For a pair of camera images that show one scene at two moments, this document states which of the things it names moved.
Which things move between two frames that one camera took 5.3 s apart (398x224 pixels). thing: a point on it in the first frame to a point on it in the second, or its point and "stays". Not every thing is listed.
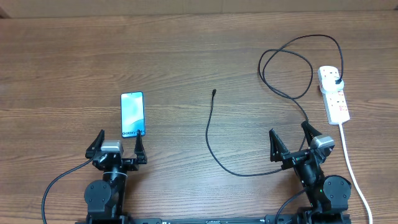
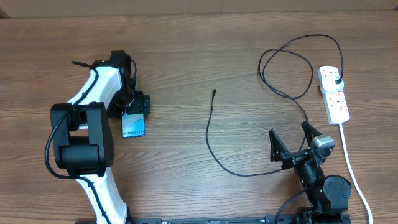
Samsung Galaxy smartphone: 132,114 stays
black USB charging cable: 272,49 stays
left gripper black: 132,165 to 142,104
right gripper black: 277,152 stays
